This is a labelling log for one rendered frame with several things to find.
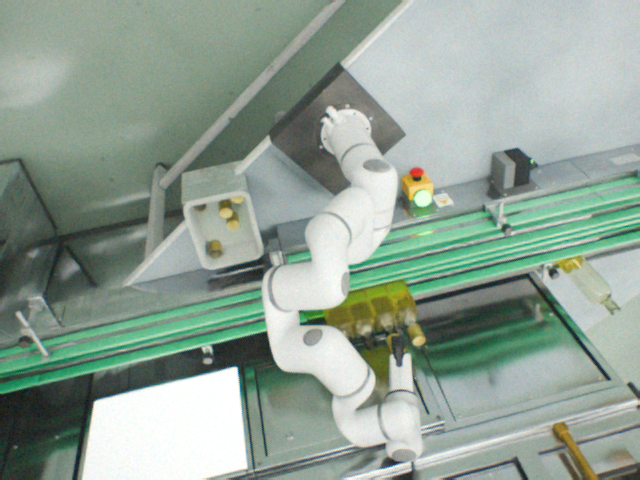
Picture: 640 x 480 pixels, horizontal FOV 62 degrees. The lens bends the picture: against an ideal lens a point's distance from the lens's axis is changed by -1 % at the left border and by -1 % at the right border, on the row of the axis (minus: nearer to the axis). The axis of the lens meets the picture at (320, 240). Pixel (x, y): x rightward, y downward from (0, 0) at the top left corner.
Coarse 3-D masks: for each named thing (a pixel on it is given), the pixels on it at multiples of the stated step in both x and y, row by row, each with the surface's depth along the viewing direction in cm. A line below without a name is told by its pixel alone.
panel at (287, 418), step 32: (384, 352) 149; (160, 384) 150; (256, 384) 146; (288, 384) 145; (320, 384) 143; (384, 384) 141; (416, 384) 139; (256, 416) 137; (288, 416) 137; (320, 416) 136; (256, 448) 130; (288, 448) 130; (320, 448) 128; (352, 448) 128
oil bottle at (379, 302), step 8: (368, 288) 147; (376, 288) 147; (384, 288) 147; (368, 296) 145; (376, 296) 144; (384, 296) 144; (376, 304) 142; (384, 304) 142; (376, 312) 140; (384, 312) 139; (392, 312) 139; (376, 320) 139; (384, 320) 138; (392, 320) 139
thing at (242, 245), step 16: (240, 192) 137; (192, 208) 143; (208, 208) 146; (240, 208) 148; (192, 224) 140; (208, 224) 148; (224, 224) 150; (240, 224) 151; (256, 224) 143; (208, 240) 152; (224, 240) 153; (240, 240) 154; (256, 240) 146; (208, 256) 151; (224, 256) 151; (240, 256) 150; (256, 256) 149
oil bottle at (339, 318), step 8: (344, 304) 144; (328, 312) 143; (336, 312) 142; (344, 312) 142; (328, 320) 143; (336, 320) 140; (344, 320) 139; (336, 328) 138; (344, 328) 138; (352, 328) 139; (352, 336) 139
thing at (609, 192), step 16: (576, 192) 151; (592, 192) 151; (608, 192) 150; (624, 192) 148; (496, 208) 150; (512, 208) 149; (528, 208) 149; (544, 208) 147; (560, 208) 146; (576, 208) 146; (432, 224) 148; (448, 224) 147; (464, 224) 147; (480, 224) 145; (512, 224) 144; (384, 240) 146; (400, 240) 145; (416, 240) 144; (432, 240) 143; (448, 240) 143; (288, 256) 145; (304, 256) 145
